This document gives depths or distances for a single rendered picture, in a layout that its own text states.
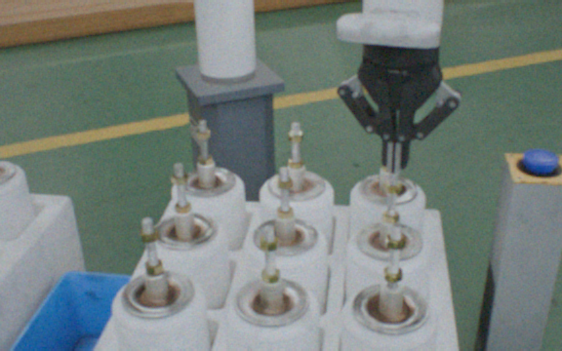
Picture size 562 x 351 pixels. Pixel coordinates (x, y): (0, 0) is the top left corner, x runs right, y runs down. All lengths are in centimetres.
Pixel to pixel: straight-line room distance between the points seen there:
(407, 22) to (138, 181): 96
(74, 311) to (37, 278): 8
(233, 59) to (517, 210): 50
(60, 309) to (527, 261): 62
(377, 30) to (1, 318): 59
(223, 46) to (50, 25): 147
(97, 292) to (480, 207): 74
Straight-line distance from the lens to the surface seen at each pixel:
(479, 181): 146
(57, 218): 104
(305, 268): 77
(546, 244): 86
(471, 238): 127
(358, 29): 61
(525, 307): 91
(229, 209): 89
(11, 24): 248
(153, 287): 70
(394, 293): 67
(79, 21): 249
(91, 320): 105
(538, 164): 82
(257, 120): 111
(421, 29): 60
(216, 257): 79
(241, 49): 109
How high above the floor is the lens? 69
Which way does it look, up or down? 28 degrees down
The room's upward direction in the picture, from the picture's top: 2 degrees counter-clockwise
